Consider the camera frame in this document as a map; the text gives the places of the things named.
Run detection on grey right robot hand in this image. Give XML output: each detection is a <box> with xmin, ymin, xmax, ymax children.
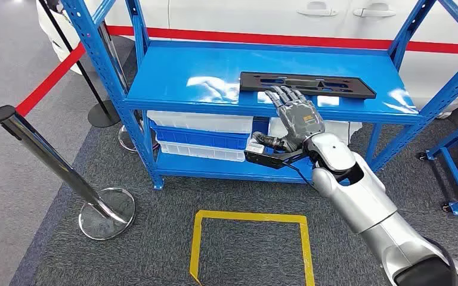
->
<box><xmin>252</xmin><ymin>85</ymin><xmax>326</xmax><ymax>154</ymax></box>

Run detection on black plastic plate frame part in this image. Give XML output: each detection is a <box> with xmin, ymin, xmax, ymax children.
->
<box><xmin>239</xmin><ymin>71</ymin><xmax>377</xmax><ymax>100</ymax></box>

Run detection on blue metal shelf rack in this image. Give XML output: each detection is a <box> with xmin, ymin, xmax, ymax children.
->
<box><xmin>61</xmin><ymin>0</ymin><xmax>458</xmax><ymax>190</ymax></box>

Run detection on red barrier belt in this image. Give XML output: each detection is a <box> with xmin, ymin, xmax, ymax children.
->
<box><xmin>106</xmin><ymin>25</ymin><xmax>458</xmax><ymax>55</ymax></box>
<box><xmin>14</xmin><ymin>42</ymin><xmax>86</xmax><ymax>117</ymax></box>

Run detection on blue plastic bin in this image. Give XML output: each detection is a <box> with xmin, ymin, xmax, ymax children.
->
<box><xmin>150</xmin><ymin>121</ymin><xmax>252</xmax><ymax>151</ymax></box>

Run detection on yellow floor tape square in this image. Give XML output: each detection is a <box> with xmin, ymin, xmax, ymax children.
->
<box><xmin>189</xmin><ymin>210</ymin><xmax>316</xmax><ymax>286</ymax></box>

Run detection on white car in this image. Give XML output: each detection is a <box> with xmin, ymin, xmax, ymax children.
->
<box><xmin>35</xmin><ymin>0</ymin><xmax>458</xmax><ymax>119</ymax></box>

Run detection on blue wheeled metal rack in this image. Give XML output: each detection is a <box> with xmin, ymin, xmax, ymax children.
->
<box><xmin>416</xmin><ymin>112</ymin><xmax>458</xmax><ymax>217</ymax></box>

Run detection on black right wrist camera bracket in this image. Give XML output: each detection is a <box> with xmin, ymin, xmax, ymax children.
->
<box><xmin>244</xmin><ymin>149</ymin><xmax>312</xmax><ymax>170</ymax></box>

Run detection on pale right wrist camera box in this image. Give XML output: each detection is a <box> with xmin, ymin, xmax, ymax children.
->
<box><xmin>245</xmin><ymin>142</ymin><xmax>266</xmax><ymax>155</ymax></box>

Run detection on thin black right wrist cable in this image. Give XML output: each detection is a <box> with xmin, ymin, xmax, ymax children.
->
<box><xmin>282</xmin><ymin>160</ymin><xmax>317</xmax><ymax>188</ymax></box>

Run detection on chrome stanchion post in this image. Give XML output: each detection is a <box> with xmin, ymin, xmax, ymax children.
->
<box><xmin>0</xmin><ymin>105</ymin><xmax>136</xmax><ymax>241</ymax></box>
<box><xmin>97</xmin><ymin>23</ymin><xmax>160</xmax><ymax>154</ymax></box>

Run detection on black stanchion post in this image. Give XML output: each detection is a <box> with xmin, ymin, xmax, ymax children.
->
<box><xmin>38</xmin><ymin>0</ymin><xmax>122</xmax><ymax>129</ymax></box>

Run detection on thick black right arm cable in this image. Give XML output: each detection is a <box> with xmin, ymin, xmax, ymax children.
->
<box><xmin>422</xmin><ymin>236</ymin><xmax>458</xmax><ymax>286</ymax></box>

